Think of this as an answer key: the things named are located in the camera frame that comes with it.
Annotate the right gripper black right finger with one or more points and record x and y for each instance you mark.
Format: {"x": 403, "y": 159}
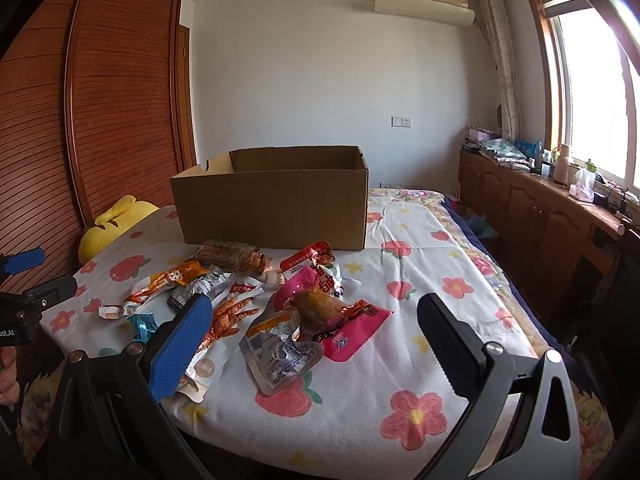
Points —
{"x": 455, "y": 345}

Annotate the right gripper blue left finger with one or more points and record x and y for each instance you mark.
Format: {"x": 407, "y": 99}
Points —
{"x": 174, "y": 344}

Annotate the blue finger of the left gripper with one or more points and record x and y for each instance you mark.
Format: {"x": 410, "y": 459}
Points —
{"x": 16, "y": 264}

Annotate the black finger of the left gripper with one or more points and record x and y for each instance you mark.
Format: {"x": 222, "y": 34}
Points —
{"x": 49, "y": 294}

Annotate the small blue candy wrapper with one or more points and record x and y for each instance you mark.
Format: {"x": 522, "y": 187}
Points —
{"x": 144, "y": 326}

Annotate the orange chicken feet snack bag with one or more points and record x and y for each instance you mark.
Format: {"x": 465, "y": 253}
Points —
{"x": 151, "y": 287}

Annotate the white chicken feet snack bag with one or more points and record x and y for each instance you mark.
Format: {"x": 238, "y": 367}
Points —
{"x": 234, "y": 311}

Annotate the silver grey snack pouch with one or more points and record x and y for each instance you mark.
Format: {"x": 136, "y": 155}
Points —
{"x": 206, "y": 285}

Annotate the silver foil snack pouch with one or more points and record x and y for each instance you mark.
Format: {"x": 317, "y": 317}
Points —
{"x": 276, "y": 353}

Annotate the pink snack bag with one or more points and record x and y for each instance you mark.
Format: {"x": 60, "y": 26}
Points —
{"x": 341, "y": 328}

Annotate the person's left hand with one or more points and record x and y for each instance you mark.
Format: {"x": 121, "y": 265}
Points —
{"x": 9, "y": 387}

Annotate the floral white bed sheet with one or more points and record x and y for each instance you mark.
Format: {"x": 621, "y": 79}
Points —
{"x": 377, "y": 405}

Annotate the yellow plush toy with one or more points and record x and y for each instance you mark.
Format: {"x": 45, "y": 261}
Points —
{"x": 109, "y": 226}

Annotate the brown grain snack bar pack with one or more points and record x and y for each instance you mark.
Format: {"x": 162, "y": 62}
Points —
{"x": 228, "y": 256}

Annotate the small white snack pack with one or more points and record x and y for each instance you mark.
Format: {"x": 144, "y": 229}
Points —
{"x": 273, "y": 278}

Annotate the small orange snack pack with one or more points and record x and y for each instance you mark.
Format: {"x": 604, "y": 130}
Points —
{"x": 256, "y": 263}

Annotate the brown wooden sideboard cabinet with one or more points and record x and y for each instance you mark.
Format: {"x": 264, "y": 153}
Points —
{"x": 551, "y": 246}

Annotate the brown wooden wardrobe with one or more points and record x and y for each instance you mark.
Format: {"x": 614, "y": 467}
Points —
{"x": 95, "y": 105}

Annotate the red white snack pouch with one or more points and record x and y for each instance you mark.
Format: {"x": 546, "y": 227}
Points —
{"x": 318, "y": 262}

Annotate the brown cardboard box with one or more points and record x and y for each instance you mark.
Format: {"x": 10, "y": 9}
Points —
{"x": 276, "y": 197}

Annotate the pink thermos bottle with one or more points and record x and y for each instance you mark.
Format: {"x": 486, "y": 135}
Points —
{"x": 561, "y": 164}

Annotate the patterned window curtain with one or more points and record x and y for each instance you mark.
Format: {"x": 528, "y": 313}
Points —
{"x": 500, "y": 38}

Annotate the white wall switch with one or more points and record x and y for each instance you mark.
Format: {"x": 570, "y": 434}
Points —
{"x": 401, "y": 122}

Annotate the white wall air conditioner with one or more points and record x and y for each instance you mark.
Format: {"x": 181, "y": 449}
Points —
{"x": 451, "y": 12}

